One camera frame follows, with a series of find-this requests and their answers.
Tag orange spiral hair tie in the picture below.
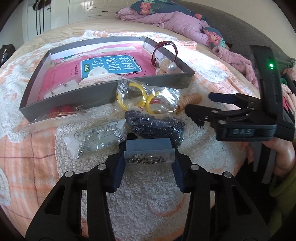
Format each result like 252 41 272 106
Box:
176 93 203 115

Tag pearl hair clip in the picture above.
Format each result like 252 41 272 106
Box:
156 58 178 75

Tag dark bead necklace bag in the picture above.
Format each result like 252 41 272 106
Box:
125 109 186 146

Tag blue box of pins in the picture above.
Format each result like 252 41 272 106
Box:
124 138 175 166

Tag yellow rings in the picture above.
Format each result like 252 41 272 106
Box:
116 78 181 115

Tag silver bracelet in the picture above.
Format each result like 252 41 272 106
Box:
63 120 127 159

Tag dark red wrist watch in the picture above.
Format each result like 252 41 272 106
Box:
151 41 178 67

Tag red earrings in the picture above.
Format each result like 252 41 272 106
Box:
14 105 87 133

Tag cream hair claw clip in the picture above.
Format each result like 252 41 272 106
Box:
79 67 120 87

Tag person's right hand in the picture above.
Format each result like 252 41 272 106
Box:
235 136 296 178

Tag pink knitted blanket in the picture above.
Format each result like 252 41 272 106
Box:
212 47 259 89

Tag grey headboard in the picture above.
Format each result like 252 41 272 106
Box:
177 1 295 72

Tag floral dark blue pillow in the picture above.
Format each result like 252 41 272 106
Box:
130 1 228 49

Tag orange white plush blanket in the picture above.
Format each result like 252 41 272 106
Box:
1 30 259 240

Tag pink quilt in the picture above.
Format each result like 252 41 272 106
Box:
115 8 210 47

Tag pink children's book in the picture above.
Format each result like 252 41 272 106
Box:
39 45 166 100

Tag beige bed cover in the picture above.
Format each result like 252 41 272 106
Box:
0 18 163 70

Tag grey cardboard box tray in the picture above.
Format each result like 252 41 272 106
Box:
19 36 195 122

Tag white wardrobe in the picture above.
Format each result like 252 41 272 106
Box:
51 0 135 29

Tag black bag on floor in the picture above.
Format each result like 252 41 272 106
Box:
0 44 16 67

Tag white door with hangers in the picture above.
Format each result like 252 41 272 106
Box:
22 1 51 43

